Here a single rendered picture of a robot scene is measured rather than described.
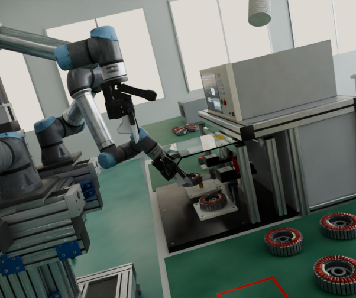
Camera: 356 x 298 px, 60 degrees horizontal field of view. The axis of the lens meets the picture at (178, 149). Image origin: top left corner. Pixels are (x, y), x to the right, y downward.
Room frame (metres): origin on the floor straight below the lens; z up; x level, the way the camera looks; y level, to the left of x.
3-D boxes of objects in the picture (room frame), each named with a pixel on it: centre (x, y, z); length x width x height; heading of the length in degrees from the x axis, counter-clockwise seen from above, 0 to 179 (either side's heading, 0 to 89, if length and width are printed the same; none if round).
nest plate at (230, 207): (1.18, -0.09, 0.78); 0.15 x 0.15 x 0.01; 5
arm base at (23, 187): (1.17, 0.62, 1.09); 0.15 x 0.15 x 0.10
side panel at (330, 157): (1.01, -0.50, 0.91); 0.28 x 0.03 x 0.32; 95
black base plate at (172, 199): (1.30, -0.09, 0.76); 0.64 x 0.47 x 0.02; 5
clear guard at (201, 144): (1.11, -0.10, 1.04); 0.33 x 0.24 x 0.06; 95
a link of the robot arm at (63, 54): (1.02, 0.23, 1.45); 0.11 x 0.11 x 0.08; 86
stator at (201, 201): (1.18, -0.09, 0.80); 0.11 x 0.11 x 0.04
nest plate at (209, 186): (1.42, -0.07, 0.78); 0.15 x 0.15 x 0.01; 5
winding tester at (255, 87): (1.31, -0.40, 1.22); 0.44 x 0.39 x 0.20; 5
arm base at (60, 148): (1.66, 0.65, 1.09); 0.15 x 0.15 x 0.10
